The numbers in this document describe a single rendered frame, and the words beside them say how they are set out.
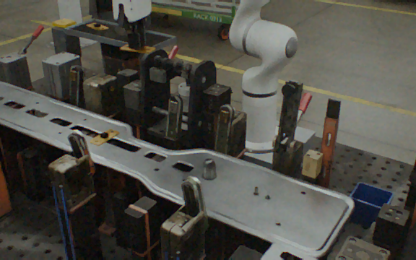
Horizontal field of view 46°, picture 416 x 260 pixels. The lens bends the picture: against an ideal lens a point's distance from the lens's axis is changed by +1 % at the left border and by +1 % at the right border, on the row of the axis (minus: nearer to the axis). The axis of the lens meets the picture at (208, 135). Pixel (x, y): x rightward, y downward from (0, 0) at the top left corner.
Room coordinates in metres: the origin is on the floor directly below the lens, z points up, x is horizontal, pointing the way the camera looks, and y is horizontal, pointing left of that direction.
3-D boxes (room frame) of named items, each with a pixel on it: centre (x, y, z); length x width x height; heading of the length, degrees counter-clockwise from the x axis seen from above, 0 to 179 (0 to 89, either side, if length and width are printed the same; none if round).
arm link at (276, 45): (1.48, -0.19, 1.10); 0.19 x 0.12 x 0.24; 46
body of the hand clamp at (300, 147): (1.03, -0.20, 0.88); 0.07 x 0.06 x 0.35; 147
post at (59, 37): (1.69, 0.51, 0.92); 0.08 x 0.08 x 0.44; 57
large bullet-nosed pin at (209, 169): (0.96, 0.00, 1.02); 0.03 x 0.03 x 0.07
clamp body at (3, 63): (1.60, 0.69, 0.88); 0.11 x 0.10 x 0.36; 147
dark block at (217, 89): (1.20, -0.02, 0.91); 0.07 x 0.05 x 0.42; 147
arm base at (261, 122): (1.50, -0.18, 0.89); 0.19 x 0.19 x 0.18
